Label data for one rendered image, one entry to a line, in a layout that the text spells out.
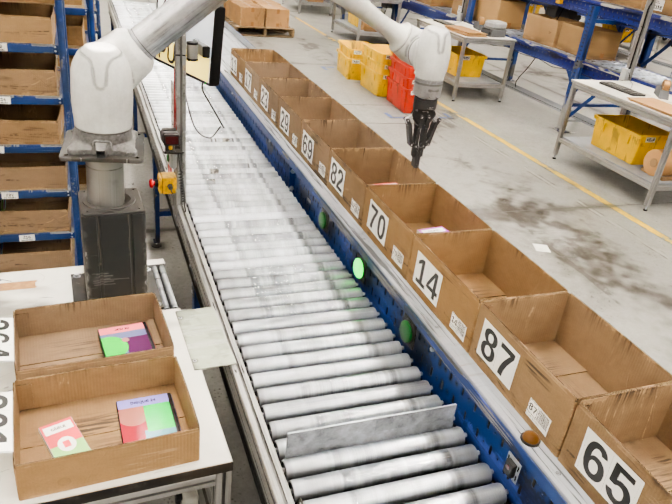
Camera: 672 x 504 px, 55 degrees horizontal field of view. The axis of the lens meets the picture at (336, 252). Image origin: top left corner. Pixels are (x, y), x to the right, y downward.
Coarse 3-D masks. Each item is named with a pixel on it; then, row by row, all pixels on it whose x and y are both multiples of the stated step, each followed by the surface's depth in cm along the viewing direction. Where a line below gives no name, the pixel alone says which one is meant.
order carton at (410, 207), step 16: (368, 192) 232; (384, 192) 236; (400, 192) 239; (416, 192) 241; (432, 192) 244; (448, 192) 235; (368, 208) 233; (384, 208) 220; (400, 208) 242; (416, 208) 245; (432, 208) 247; (448, 208) 236; (464, 208) 226; (400, 224) 209; (416, 224) 247; (432, 224) 248; (448, 224) 237; (464, 224) 227; (480, 224) 217; (400, 240) 210; (400, 272) 212
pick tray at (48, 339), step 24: (24, 312) 178; (48, 312) 181; (72, 312) 184; (96, 312) 187; (120, 312) 190; (144, 312) 193; (24, 336) 181; (48, 336) 182; (72, 336) 183; (96, 336) 185; (168, 336) 175; (24, 360) 172; (48, 360) 173; (72, 360) 174; (96, 360) 162; (120, 360) 165
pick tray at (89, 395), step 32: (32, 384) 154; (64, 384) 157; (96, 384) 161; (128, 384) 165; (160, 384) 169; (32, 416) 154; (64, 416) 156; (96, 416) 157; (192, 416) 151; (32, 448) 145; (96, 448) 148; (128, 448) 139; (160, 448) 143; (192, 448) 147; (32, 480) 133; (64, 480) 136; (96, 480) 140
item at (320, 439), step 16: (384, 416) 161; (400, 416) 162; (416, 416) 165; (432, 416) 167; (448, 416) 169; (288, 432) 152; (304, 432) 153; (320, 432) 155; (336, 432) 157; (352, 432) 159; (368, 432) 161; (384, 432) 163; (400, 432) 165; (416, 432) 168; (288, 448) 154; (304, 448) 156; (320, 448) 158; (336, 448) 160
